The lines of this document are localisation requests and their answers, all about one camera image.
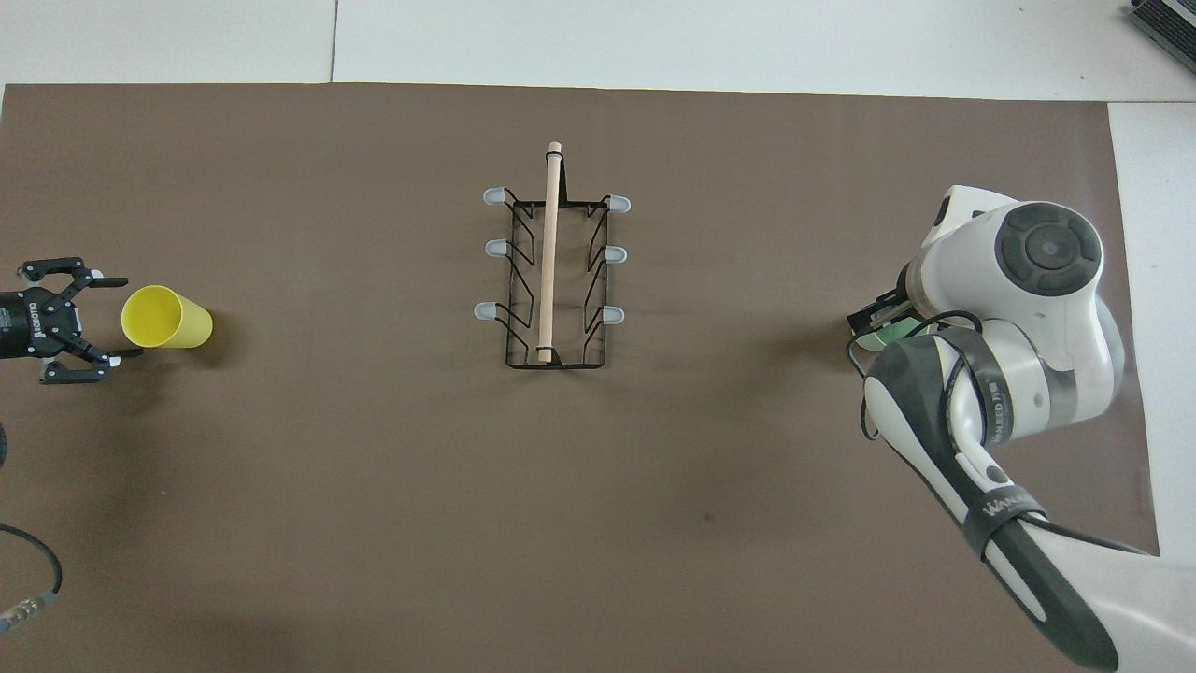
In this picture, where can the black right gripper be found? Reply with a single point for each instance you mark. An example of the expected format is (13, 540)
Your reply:
(892, 307)

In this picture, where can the grey ribbed device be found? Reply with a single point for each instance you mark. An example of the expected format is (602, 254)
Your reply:
(1173, 17)

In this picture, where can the yellow plastic cup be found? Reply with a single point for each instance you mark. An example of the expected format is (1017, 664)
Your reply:
(192, 327)

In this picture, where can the green plastic cup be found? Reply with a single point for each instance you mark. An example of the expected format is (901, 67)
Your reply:
(902, 334)

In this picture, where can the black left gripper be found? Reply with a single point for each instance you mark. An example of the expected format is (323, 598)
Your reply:
(37, 325)

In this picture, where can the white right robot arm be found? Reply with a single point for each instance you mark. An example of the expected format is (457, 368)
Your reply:
(1046, 308)

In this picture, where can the brown table mat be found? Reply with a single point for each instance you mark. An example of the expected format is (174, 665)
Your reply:
(374, 467)

